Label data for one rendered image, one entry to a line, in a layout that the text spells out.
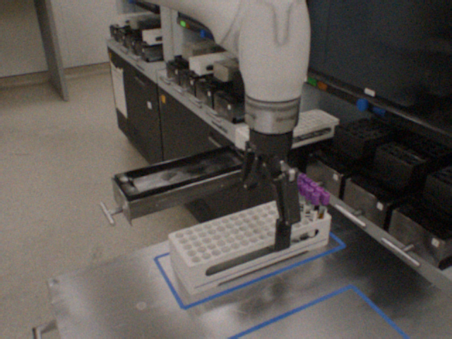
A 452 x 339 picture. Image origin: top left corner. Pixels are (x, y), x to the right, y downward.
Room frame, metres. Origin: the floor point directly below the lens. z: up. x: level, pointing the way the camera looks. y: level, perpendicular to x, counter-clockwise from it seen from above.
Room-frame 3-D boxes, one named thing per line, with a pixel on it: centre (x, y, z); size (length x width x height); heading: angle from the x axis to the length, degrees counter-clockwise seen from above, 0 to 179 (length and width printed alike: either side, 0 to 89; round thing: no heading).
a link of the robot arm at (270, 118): (0.69, -0.07, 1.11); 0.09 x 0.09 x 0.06
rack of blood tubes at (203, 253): (0.67, -0.04, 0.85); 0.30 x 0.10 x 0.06; 118
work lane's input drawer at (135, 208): (1.08, 0.00, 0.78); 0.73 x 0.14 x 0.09; 120
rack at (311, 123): (1.17, -0.16, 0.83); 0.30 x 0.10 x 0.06; 120
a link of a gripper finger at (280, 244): (0.64, -0.09, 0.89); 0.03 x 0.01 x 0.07; 118
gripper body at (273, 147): (0.69, -0.07, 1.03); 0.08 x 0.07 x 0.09; 28
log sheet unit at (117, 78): (2.68, 0.72, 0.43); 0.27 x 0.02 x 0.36; 30
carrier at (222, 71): (1.69, 0.04, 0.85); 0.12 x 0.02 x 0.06; 31
